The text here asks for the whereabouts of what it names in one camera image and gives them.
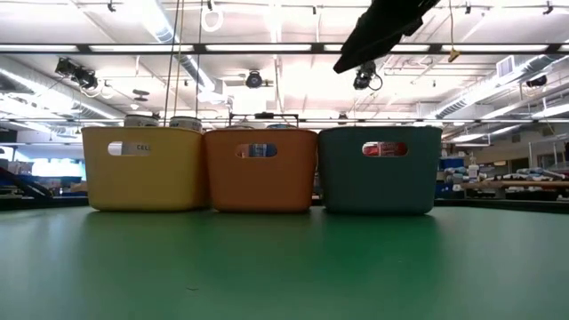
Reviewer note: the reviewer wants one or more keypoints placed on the yellow plastic bin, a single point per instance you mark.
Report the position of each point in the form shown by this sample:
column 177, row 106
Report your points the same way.
column 142, row 178

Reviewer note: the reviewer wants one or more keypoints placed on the dark teal plastic bin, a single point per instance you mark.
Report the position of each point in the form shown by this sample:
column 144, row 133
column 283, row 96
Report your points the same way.
column 378, row 186

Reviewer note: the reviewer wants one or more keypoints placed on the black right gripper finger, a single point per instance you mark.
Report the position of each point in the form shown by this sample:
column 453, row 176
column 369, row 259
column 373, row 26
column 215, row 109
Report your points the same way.
column 360, row 49

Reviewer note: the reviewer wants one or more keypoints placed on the black ceiling spotlight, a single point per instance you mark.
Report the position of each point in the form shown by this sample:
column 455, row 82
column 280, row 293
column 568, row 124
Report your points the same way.
column 75, row 73

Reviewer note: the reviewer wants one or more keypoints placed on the silver ceiling air duct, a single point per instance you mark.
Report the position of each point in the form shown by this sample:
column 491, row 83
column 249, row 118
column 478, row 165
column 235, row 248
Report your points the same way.
column 164, row 31
column 44, row 98
column 489, row 86

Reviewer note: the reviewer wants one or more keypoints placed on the yellow hanging hook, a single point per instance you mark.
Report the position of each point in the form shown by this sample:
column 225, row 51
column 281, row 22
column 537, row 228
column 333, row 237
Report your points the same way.
column 453, row 55

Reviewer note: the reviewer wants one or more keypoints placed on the black overhead rig camera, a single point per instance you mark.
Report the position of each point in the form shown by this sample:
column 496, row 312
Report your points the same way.
column 364, row 77

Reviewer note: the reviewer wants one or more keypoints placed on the red Fanta soda can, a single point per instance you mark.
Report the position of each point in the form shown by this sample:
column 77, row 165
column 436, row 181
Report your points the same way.
column 384, row 149

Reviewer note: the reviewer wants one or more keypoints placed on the orange plastic bin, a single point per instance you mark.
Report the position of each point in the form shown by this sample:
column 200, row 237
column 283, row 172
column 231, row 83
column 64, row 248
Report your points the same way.
column 262, row 182

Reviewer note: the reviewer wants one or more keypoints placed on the black ceiling dome camera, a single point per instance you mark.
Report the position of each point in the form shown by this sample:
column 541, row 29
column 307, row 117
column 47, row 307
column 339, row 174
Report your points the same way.
column 254, row 80

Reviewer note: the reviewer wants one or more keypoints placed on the white plastic bottle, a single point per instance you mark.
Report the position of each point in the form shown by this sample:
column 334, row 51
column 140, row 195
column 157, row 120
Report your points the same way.
column 473, row 171

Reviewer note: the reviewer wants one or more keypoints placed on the white air vent grille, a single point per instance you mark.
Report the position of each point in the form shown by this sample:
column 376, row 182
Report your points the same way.
column 505, row 66

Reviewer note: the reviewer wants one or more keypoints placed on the dark round ceiling fixture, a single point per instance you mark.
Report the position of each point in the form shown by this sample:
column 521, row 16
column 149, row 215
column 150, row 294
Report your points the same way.
column 141, row 93

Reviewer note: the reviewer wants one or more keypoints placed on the black ceiling speaker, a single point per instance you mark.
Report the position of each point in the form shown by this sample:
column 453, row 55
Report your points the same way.
column 537, row 81

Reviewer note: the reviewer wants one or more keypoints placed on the overhead LED light bar frame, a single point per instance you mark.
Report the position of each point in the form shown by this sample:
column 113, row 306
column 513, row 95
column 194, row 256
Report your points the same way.
column 318, row 48

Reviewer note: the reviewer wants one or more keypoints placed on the black metal frame stand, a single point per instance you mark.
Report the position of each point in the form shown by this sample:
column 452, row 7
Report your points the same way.
column 266, row 116

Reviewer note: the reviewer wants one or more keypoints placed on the blue storage box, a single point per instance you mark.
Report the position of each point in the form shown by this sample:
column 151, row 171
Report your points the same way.
column 449, row 178

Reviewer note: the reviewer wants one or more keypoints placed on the background wooden workbench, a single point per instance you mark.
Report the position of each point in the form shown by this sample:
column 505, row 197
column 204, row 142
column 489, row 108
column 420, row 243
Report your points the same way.
column 524, row 183

